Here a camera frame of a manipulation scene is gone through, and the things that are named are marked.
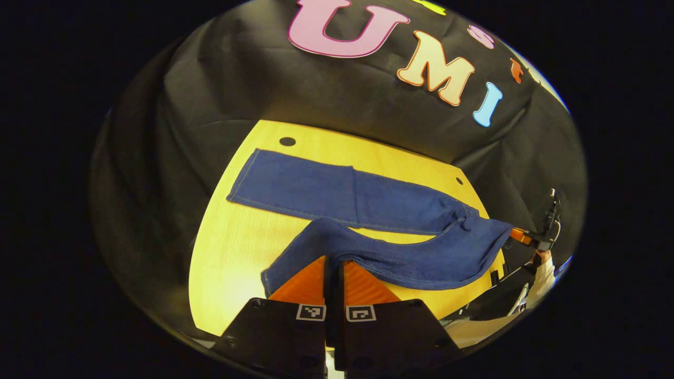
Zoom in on blue jeans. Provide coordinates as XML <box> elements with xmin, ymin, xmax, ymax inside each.
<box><xmin>226</xmin><ymin>148</ymin><xmax>514</xmax><ymax>298</ymax></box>

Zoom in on black backdrop cloth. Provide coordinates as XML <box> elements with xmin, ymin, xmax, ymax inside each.
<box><xmin>90</xmin><ymin>0</ymin><xmax>588</xmax><ymax>330</ymax></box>

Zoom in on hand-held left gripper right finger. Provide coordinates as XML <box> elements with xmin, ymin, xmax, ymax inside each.
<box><xmin>334</xmin><ymin>261</ymin><xmax>465</xmax><ymax>376</ymax></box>

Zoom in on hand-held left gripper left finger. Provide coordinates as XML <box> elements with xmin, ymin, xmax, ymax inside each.
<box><xmin>213</xmin><ymin>256</ymin><xmax>330</xmax><ymax>379</ymax></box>

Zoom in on person's beige clothing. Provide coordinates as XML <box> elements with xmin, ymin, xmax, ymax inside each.
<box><xmin>442</xmin><ymin>311</ymin><xmax>527</xmax><ymax>349</ymax></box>

